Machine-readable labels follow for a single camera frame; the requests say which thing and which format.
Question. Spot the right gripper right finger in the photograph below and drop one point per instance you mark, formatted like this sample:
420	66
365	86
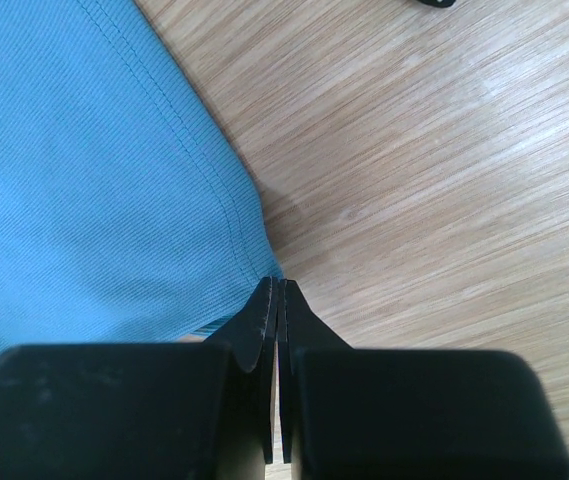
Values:
354	413

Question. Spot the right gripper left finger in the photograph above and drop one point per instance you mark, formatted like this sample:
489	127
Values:
199	410

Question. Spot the light blue tank top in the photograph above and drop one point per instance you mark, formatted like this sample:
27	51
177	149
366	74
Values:
125	214

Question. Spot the black white striped tank top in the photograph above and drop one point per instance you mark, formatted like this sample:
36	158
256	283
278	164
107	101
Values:
440	4

